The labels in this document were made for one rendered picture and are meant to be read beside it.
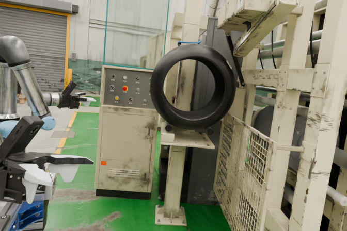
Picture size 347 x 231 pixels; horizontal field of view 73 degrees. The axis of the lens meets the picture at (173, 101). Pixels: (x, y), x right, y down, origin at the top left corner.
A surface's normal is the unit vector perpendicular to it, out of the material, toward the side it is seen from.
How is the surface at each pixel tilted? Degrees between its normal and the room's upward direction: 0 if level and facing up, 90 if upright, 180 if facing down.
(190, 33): 90
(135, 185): 90
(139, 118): 90
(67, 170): 87
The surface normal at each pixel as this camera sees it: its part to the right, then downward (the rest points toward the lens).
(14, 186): -0.12, -0.03
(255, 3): 0.05, 0.13
